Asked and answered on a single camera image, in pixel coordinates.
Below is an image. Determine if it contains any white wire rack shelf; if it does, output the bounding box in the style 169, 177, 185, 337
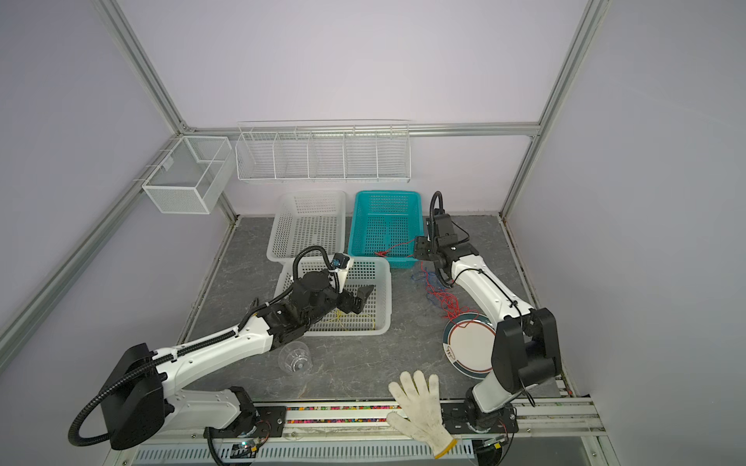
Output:
234, 120, 412, 182

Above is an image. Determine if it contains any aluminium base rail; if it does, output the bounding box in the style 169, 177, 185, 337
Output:
111, 398, 606, 450

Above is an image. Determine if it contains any white knit work glove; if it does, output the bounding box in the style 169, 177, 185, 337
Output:
387, 370, 458, 459

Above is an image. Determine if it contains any teal plastic basket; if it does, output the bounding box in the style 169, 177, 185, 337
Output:
348, 190, 425, 269

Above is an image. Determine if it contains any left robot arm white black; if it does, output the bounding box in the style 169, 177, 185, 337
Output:
67, 247, 375, 450

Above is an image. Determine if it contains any red cable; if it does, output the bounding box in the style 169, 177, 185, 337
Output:
375, 237, 476, 322

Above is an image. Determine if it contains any white plastic basket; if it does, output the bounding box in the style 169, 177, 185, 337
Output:
260, 254, 392, 345
266, 190, 347, 262

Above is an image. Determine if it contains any clear plastic cup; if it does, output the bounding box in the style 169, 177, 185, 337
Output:
278, 342, 313, 374

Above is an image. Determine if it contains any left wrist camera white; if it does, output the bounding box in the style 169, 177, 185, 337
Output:
329, 252, 354, 291

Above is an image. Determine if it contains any white mesh wall box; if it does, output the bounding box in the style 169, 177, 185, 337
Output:
143, 136, 236, 215

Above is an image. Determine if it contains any white plate green rim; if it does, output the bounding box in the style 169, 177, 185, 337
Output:
442, 313, 495, 380

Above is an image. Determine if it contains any aluminium frame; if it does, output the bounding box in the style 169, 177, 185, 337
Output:
1, 1, 609, 369

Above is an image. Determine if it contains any rear white plastic basket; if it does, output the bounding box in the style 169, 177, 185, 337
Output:
266, 190, 347, 262

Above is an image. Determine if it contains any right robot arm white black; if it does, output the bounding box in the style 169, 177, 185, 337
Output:
414, 191, 563, 432

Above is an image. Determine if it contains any front white plastic basket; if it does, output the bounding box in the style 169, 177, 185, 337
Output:
260, 254, 392, 345

